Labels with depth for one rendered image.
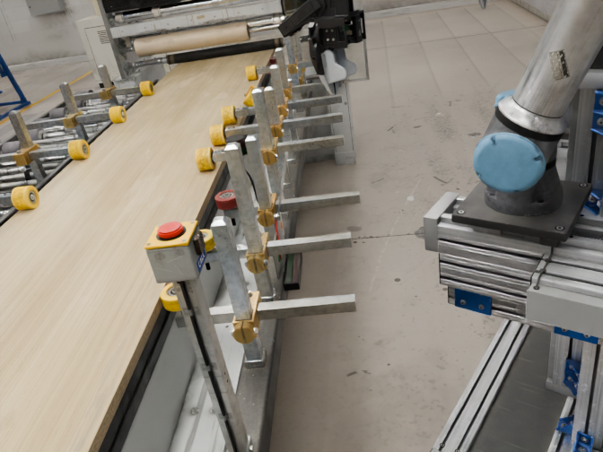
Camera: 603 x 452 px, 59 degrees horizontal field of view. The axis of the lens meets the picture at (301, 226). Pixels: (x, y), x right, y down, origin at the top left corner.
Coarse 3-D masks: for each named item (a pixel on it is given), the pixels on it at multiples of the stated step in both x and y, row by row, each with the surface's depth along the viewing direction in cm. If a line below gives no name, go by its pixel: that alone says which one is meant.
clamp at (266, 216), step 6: (276, 198) 174; (258, 210) 166; (264, 210) 165; (270, 210) 165; (258, 216) 164; (264, 216) 164; (270, 216) 164; (258, 222) 165; (264, 222) 165; (270, 222) 165
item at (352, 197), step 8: (352, 192) 169; (288, 200) 171; (296, 200) 170; (304, 200) 169; (312, 200) 168; (320, 200) 168; (328, 200) 168; (336, 200) 168; (344, 200) 168; (352, 200) 167; (360, 200) 168; (256, 208) 171; (288, 208) 170; (296, 208) 170; (304, 208) 170; (312, 208) 170; (232, 216) 172
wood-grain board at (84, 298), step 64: (256, 64) 338; (128, 128) 256; (192, 128) 240; (64, 192) 196; (128, 192) 187; (192, 192) 178; (0, 256) 159; (64, 256) 152; (128, 256) 146; (0, 320) 129; (64, 320) 125; (128, 320) 121; (0, 384) 109; (64, 384) 106; (0, 448) 94; (64, 448) 91
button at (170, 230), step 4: (164, 224) 85; (168, 224) 85; (172, 224) 84; (176, 224) 84; (180, 224) 84; (160, 228) 84; (164, 228) 84; (168, 228) 84; (172, 228) 83; (176, 228) 83; (180, 228) 83; (160, 232) 83; (164, 232) 82; (168, 232) 82; (172, 232) 83; (176, 232) 83; (180, 232) 84; (160, 236) 83; (164, 236) 82; (168, 236) 82; (172, 236) 82
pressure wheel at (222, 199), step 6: (222, 192) 173; (228, 192) 172; (216, 198) 169; (222, 198) 168; (228, 198) 168; (234, 198) 168; (216, 204) 170; (222, 204) 168; (228, 204) 168; (234, 204) 169; (234, 222) 175
